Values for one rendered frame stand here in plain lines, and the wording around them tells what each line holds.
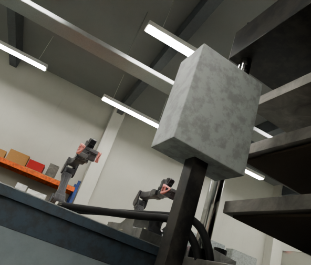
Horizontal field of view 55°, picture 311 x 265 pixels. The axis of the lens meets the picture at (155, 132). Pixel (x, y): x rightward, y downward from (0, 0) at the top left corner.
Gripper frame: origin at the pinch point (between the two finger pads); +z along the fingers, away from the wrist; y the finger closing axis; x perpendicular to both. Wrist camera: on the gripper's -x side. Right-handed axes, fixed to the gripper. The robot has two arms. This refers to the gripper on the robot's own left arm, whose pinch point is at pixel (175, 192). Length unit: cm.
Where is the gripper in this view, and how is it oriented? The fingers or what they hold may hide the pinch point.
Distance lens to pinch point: 197.9
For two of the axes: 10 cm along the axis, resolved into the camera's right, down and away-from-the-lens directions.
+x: -3.1, 8.6, -4.1
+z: 4.7, -2.4, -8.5
